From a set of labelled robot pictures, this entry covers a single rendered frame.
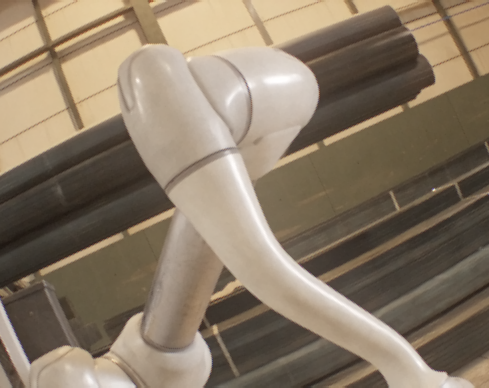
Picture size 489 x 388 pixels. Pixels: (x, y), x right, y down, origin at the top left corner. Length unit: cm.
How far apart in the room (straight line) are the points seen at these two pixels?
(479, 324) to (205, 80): 177
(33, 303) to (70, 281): 884
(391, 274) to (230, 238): 278
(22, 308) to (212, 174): 83
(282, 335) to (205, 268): 239
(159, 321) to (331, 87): 198
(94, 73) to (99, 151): 784
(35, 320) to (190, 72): 83
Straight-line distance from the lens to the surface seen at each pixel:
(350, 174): 1053
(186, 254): 114
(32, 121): 1091
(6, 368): 144
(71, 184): 298
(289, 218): 1034
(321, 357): 332
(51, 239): 306
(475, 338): 250
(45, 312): 158
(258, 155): 101
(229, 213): 85
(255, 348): 352
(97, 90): 1081
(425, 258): 366
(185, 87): 88
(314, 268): 417
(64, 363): 125
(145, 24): 1065
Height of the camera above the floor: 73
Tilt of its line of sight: 4 degrees up
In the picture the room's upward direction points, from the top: 25 degrees counter-clockwise
